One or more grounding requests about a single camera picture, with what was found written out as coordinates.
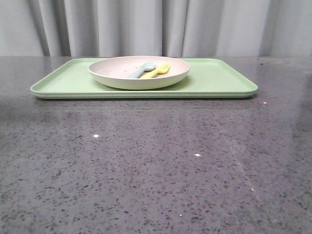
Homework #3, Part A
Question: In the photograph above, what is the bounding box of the yellow plastic fork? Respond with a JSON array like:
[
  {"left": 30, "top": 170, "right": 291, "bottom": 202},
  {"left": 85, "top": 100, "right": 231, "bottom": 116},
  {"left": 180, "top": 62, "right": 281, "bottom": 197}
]
[{"left": 140, "top": 63, "right": 171, "bottom": 78}]

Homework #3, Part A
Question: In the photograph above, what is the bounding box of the white round plate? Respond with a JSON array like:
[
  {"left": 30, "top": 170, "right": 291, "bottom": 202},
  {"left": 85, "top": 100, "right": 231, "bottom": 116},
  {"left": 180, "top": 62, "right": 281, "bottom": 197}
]
[{"left": 88, "top": 56, "right": 191, "bottom": 90}]

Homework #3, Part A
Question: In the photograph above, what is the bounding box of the light blue plastic spoon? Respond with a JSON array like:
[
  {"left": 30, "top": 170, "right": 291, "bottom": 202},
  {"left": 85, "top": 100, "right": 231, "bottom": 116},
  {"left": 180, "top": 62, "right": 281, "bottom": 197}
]
[{"left": 127, "top": 62, "right": 155, "bottom": 79}]

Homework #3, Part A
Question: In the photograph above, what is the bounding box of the light green rectangular tray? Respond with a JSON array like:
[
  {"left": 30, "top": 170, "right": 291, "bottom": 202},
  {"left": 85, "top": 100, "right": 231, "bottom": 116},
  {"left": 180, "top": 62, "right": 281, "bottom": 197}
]
[{"left": 31, "top": 58, "right": 258, "bottom": 99}]

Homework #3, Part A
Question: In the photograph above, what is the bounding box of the grey pleated curtain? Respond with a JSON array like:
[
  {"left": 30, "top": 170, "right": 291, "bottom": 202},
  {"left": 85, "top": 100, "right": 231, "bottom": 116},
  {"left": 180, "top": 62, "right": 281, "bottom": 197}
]
[{"left": 0, "top": 0, "right": 312, "bottom": 58}]

